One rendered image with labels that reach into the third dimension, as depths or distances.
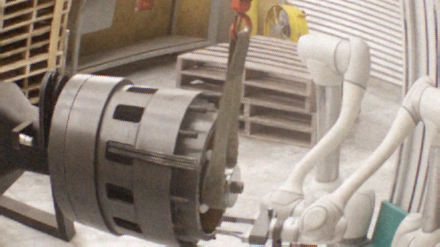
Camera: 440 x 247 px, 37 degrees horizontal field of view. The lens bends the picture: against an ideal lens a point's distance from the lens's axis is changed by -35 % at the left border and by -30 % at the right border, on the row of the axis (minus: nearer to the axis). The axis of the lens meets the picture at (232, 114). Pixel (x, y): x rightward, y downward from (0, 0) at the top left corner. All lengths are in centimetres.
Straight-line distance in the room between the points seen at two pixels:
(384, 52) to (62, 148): 602
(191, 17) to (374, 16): 225
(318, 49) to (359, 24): 545
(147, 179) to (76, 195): 32
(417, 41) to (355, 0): 543
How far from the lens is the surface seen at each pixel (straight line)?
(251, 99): 618
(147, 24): 876
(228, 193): 259
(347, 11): 847
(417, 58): 300
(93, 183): 252
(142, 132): 249
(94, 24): 733
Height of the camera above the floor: 172
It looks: 15 degrees down
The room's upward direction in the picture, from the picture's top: 3 degrees clockwise
